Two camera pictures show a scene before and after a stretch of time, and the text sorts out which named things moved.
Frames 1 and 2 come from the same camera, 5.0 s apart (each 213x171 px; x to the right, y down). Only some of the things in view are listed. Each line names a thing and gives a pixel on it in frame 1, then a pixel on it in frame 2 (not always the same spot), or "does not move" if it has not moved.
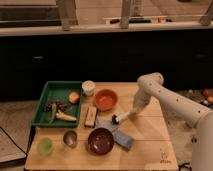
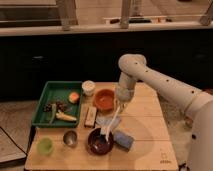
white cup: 88,87 does not move
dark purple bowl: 100,141 does not move
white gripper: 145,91 → 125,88
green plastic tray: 56,91 does not move
